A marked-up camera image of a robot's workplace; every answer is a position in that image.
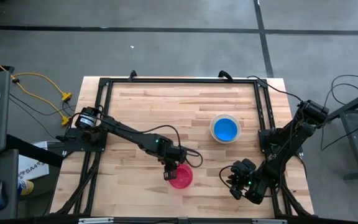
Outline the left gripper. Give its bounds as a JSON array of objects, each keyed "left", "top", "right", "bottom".
[{"left": 160, "top": 146, "right": 188, "bottom": 182}]

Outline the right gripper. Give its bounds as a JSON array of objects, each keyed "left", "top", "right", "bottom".
[{"left": 227, "top": 157, "right": 258, "bottom": 201}]

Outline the pink translucent bowl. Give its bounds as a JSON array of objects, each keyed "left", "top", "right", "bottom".
[{"left": 168, "top": 164, "right": 194, "bottom": 190}]

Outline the blue plastic bowl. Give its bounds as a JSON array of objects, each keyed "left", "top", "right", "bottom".
[{"left": 213, "top": 118, "right": 239, "bottom": 142}]

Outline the white bowl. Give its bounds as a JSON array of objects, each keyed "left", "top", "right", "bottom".
[{"left": 209, "top": 113, "right": 242, "bottom": 144}]

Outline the black metal side table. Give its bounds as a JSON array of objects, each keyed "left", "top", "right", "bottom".
[{"left": 324, "top": 86, "right": 358, "bottom": 181}]

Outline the white printed box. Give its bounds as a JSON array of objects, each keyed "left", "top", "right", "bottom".
[{"left": 17, "top": 141, "right": 58, "bottom": 181}]

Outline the black diagonal beam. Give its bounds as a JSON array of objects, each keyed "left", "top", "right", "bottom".
[{"left": 6, "top": 133, "right": 65, "bottom": 169}]

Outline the yellow blue white packet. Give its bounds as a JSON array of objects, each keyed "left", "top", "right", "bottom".
[{"left": 17, "top": 179, "right": 35, "bottom": 197}]

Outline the dark grey desk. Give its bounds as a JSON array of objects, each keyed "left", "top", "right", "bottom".
[{"left": 0, "top": 148, "right": 20, "bottom": 221}]

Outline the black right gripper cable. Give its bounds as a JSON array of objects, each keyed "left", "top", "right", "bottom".
[{"left": 218, "top": 164, "right": 237, "bottom": 189}]

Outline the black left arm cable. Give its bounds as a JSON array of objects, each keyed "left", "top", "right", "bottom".
[{"left": 141, "top": 124, "right": 204, "bottom": 169}]

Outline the silver frame bracket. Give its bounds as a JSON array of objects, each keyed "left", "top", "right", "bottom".
[
  {"left": 78, "top": 217, "right": 114, "bottom": 224},
  {"left": 252, "top": 218, "right": 288, "bottom": 224}
]

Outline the black aluminium table frame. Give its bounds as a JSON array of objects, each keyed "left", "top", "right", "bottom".
[{"left": 50, "top": 77, "right": 315, "bottom": 224}]

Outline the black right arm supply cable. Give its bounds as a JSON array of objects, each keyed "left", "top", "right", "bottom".
[{"left": 247, "top": 75, "right": 304, "bottom": 103}]

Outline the yellow extension cord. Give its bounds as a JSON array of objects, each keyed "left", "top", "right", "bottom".
[
  {"left": 11, "top": 72, "right": 73, "bottom": 102},
  {"left": 0, "top": 52, "right": 71, "bottom": 127}
]

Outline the black floor cable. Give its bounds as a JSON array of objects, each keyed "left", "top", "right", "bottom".
[
  {"left": 320, "top": 119, "right": 358, "bottom": 152},
  {"left": 323, "top": 73, "right": 358, "bottom": 106},
  {"left": 9, "top": 98, "right": 58, "bottom": 141},
  {"left": 9, "top": 92, "right": 77, "bottom": 116}
]

